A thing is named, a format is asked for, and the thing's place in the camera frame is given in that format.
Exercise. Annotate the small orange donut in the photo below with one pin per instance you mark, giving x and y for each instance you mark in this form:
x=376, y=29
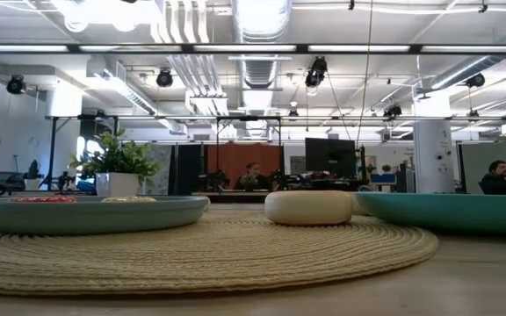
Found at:
x=128, y=199

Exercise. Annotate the small red frosted donut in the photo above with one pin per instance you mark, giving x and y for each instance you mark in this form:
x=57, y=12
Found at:
x=44, y=199

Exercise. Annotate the person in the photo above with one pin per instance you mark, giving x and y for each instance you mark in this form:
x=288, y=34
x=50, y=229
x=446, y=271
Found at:
x=494, y=182
x=253, y=180

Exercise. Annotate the large orange frosted donut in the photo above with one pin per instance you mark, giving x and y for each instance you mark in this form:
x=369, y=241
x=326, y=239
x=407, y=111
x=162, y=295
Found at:
x=308, y=208

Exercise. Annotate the black computer monitor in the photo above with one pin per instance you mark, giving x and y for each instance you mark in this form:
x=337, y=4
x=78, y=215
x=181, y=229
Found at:
x=330, y=155

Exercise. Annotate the black ceiling spotlight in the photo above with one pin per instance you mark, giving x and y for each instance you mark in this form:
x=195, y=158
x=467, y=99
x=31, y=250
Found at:
x=475, y=80
x=164, y=78
x=315, y=74
x=392, y=111
x=16, y=85

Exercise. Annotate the round woven beige placemat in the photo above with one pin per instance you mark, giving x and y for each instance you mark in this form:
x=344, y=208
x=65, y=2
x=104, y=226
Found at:
x=218, y=259

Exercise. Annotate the green plant in white pot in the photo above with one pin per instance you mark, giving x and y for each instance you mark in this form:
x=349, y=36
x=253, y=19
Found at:
x=117, y=158

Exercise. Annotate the grey-blue round plate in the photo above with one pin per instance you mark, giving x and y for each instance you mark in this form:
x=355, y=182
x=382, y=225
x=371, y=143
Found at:
x=90, y=217

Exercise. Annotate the white round pillar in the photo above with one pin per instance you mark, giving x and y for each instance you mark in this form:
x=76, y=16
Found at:
x=433, y=153

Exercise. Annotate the teal round plate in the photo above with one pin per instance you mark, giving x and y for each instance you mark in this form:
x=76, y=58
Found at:
x=455, y=213

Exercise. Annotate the grey partition panel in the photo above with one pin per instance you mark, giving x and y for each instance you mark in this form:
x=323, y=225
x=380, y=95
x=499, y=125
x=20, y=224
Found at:
x=472, y=167

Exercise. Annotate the small cactus in white pot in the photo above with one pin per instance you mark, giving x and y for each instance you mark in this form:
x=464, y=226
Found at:
x=32, y=175

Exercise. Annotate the orange partition wall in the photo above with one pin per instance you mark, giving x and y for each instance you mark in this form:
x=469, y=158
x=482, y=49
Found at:
x=235, y=158

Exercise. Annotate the silver ventilation duct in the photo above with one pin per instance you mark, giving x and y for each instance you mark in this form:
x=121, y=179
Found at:
x=259, y=70

